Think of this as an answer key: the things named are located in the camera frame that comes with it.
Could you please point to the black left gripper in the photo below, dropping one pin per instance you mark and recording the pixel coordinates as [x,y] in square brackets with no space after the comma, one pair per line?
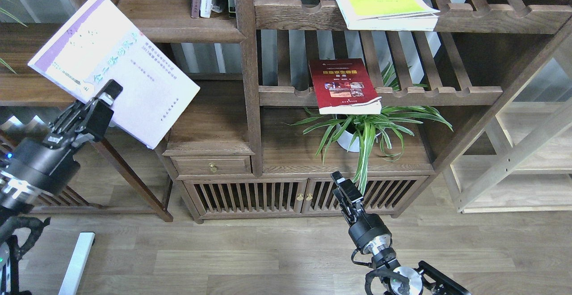
[45,167]

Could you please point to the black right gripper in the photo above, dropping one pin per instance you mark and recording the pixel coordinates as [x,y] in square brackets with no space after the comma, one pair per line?
[367,230]

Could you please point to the white pink cover book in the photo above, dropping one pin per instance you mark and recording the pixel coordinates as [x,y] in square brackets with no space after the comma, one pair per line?
[99,43]

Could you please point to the red cover book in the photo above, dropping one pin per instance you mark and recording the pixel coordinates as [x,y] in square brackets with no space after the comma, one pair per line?
[343,86]

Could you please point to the yellow green cover book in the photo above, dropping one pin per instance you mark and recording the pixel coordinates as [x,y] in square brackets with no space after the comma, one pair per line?
[392,15]

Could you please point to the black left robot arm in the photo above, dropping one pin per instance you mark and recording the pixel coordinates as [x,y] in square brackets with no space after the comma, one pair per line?
[18,235]

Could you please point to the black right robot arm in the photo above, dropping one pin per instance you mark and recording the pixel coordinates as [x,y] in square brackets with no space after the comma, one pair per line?
[402,280]

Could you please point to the white plant pot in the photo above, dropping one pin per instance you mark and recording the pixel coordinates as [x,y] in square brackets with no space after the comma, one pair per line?
[345,140]

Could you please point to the green spider plant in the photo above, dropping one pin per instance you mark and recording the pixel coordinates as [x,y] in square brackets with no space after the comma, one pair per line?
[386,128]

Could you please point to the dark wooden side table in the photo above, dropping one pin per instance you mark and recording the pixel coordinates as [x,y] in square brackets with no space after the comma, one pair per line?
[117,176]

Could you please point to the dark wooden bookshelf cabinet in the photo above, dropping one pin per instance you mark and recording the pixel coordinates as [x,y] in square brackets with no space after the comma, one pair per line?
[480,53]

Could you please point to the brass drawer knob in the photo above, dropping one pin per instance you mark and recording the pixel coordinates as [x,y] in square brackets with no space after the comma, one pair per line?
[213,167]

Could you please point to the white floor bar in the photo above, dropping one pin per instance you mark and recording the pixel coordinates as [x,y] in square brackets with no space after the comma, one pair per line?
[78,260]

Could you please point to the light wooden shelf frame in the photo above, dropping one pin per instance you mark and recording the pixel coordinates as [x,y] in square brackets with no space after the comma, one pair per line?
[530,169]

